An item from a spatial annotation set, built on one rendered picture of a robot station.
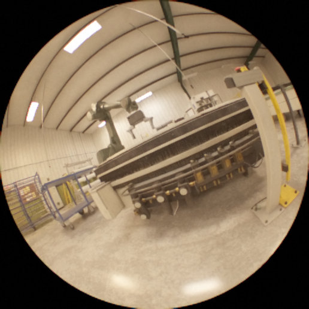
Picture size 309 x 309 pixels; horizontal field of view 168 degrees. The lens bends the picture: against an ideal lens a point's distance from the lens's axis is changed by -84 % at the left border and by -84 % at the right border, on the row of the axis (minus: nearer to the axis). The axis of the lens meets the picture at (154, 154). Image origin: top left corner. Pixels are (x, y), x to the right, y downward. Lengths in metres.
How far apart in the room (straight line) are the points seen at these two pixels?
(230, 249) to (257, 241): 0.18
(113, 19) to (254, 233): 6.12
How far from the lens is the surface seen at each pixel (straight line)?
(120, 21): 5.59
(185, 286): 0.75
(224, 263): 0.76
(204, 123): 0.88
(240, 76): 0.64
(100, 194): 1.03
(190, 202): 0.79
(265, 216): 0.92
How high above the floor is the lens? 0.71
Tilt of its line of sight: 1 degrees down
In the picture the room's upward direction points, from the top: 25 degrees counter-clockwise
